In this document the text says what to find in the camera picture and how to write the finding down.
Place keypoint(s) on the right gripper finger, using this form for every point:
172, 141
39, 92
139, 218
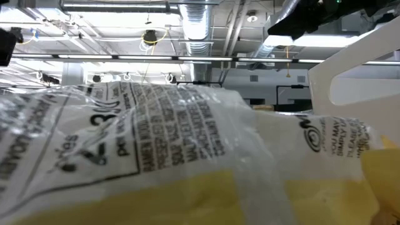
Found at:
290, 28

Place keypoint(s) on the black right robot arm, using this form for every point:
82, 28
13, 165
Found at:
384, 3

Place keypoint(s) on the round ceiling fixture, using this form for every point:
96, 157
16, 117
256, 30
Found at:
252, 17

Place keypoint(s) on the white plastic tray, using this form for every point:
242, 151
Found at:
359, 54

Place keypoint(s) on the grey ceiling pipe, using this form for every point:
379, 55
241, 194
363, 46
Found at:
232, 28

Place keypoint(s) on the white column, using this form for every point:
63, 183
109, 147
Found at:
72, 75

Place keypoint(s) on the tan cardboard box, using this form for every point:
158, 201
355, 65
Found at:
263, 107

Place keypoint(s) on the long ceiling light strip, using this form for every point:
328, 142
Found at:
203, 58

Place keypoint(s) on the yellow white ramen packet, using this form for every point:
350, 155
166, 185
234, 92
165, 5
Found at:
156, 140

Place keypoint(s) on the smooth silver ceiling duct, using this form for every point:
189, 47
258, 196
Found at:
265, 50

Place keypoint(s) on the black door frame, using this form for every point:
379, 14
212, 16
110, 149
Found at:
277, 97

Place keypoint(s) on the ribbed silver ceiling duct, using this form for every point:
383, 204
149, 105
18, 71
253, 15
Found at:
196, 28

